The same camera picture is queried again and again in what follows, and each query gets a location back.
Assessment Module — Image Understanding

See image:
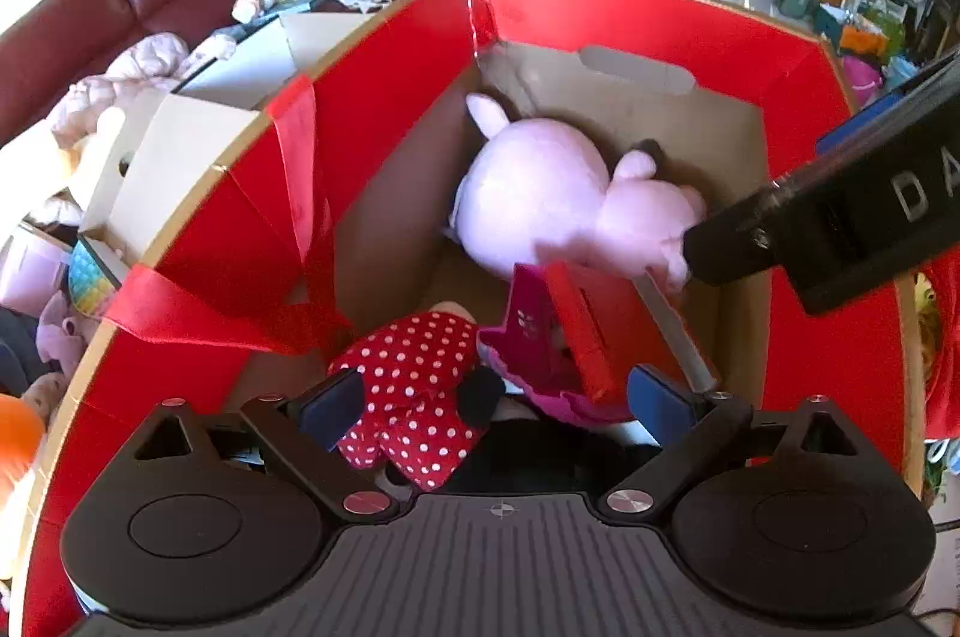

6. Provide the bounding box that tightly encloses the Minnie plush polka-dot dress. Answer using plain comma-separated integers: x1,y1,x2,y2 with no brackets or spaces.
331,302,506,491

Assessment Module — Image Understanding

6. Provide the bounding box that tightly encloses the pink toy house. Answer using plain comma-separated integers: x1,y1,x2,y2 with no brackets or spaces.
477,263,631,428

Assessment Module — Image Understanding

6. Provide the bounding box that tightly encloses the pink pig-suit bear plush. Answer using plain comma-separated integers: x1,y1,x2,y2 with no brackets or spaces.
449,93,706,295

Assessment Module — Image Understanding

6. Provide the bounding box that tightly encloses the panda plush toy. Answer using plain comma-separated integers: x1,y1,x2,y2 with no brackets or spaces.
439,419,661,499

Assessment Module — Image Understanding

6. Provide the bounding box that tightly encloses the pink plastic bucket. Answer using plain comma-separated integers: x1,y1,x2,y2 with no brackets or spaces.
839,55,884,107

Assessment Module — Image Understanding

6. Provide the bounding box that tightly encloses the red bow ribbon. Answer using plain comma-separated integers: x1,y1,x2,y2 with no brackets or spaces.
923,247,960,439

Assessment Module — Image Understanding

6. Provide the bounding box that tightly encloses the red cardboard box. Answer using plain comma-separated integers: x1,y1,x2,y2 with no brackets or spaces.
13,0,928,637

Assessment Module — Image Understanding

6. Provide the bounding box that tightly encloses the orange round plush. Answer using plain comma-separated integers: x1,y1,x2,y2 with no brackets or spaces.
0,395,46,506

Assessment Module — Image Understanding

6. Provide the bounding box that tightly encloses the white cardboard box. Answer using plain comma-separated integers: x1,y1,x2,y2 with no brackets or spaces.
71,13,368,280

